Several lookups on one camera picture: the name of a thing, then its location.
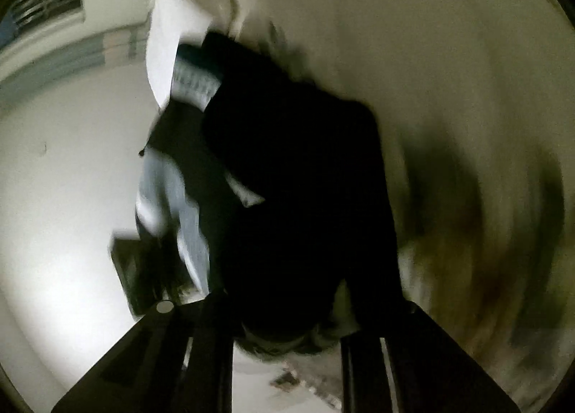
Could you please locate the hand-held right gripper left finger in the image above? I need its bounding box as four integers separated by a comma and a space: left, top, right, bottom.
50, 292, 234, 413

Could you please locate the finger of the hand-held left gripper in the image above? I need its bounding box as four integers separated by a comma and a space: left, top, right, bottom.
110, 236, 198, 317

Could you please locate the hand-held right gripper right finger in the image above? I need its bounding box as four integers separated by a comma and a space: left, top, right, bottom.
339, 298, 522, 413

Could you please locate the striped black grey sweater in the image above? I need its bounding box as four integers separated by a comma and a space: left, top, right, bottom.
134, 31, 401, 356

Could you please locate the white folded cloth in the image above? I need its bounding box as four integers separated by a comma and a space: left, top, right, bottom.
144, 0, 246, 111

